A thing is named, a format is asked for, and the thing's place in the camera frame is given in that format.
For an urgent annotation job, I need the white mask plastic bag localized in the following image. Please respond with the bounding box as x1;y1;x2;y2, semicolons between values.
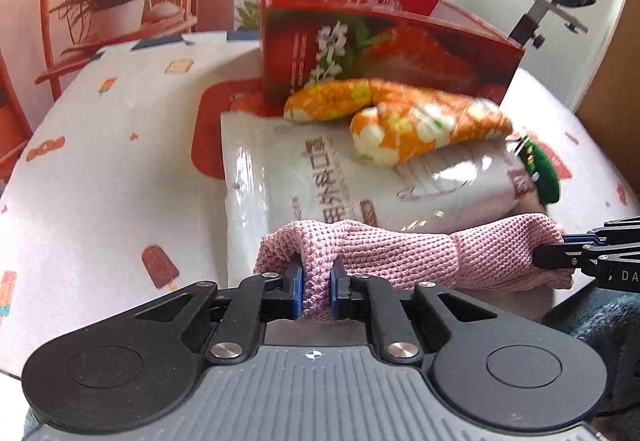
220;112;540;283

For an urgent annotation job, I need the red strawberry cardboard box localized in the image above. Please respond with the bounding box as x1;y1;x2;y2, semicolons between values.
260;0;524;108

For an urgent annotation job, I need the orange floral rolled towel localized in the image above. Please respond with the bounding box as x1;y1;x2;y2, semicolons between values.
283;79;513;167

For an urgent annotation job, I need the white patterned table cloth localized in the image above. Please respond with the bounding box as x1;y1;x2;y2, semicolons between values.
1;37;639;375

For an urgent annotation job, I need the green felt zongzi toy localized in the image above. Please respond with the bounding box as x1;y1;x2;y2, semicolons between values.
515;136;560;206

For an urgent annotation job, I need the pink knitted cloth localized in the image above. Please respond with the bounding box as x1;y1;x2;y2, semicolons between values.
254;214;574;320

